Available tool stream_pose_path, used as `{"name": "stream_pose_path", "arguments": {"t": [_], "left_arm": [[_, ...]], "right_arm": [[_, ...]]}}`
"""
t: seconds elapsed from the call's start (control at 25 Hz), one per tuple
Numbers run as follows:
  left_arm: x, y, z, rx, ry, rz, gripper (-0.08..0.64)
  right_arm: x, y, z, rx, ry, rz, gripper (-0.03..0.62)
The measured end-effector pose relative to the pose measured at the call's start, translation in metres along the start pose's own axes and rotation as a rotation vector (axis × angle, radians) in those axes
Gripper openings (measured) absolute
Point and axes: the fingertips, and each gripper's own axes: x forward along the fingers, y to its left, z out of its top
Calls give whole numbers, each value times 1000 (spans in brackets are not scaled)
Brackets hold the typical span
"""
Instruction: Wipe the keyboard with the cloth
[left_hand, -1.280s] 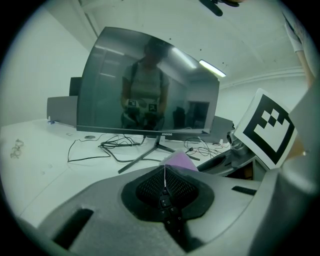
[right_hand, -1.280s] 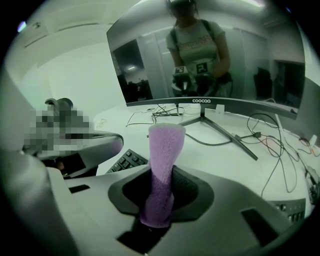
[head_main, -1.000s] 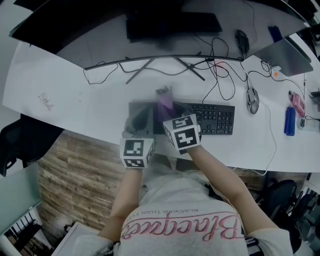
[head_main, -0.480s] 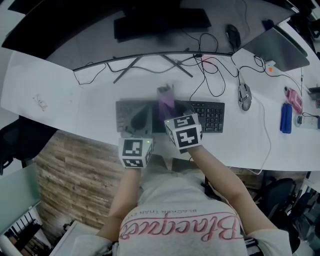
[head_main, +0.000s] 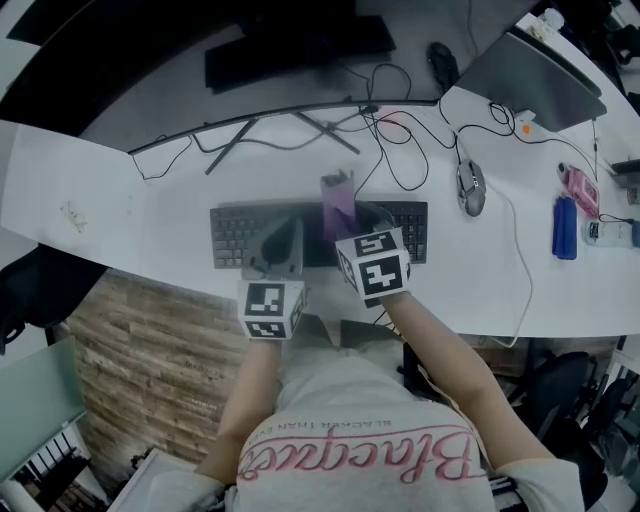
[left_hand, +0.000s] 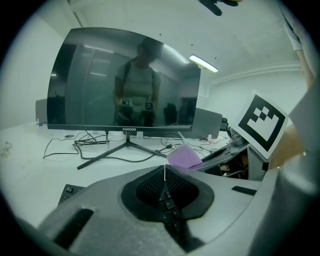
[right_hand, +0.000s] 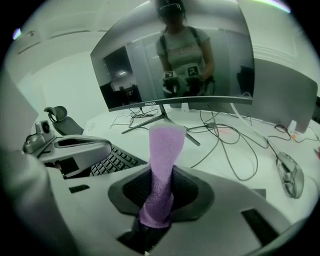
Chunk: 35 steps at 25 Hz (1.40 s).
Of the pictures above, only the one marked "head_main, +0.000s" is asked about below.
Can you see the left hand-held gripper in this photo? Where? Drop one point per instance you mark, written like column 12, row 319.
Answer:
column 265, row 305

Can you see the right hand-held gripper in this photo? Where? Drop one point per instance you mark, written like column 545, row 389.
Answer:
column 380, row 275

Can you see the purple cloth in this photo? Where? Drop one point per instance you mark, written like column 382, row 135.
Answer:
column 337, row 210

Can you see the black keyboard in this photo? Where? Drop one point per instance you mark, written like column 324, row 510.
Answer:
column 230, row 240

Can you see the person's left forearm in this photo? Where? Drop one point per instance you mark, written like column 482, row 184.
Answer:
column 245, row 400

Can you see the person's right forearm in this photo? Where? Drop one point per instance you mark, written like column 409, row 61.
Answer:
column 440, row 360

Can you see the grey computer mouse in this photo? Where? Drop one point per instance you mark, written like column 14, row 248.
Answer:
column 471, row 187

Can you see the white printed t-shirt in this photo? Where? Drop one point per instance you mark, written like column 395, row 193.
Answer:
column 350, row 400

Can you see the large black monitor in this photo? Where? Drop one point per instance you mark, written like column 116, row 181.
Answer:
column 175, row 100

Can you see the grey laptop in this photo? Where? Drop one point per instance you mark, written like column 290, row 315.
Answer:
column 530, row 85

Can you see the pink box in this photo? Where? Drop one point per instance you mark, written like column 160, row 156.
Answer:
column 582, row 192

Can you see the white rectangular device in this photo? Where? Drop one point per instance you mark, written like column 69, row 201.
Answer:
column 612, row 234

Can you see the black office chair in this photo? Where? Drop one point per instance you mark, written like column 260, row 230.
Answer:
column 45, row 290
column 565, row 390

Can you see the flat black device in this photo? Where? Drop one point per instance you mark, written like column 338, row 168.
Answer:
column 627, row 172

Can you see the frosted glass partition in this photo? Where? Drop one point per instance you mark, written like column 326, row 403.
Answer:
column 40, row 395

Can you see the clear-frame eyeglasses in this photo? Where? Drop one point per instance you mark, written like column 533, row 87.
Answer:
column 75, row 217

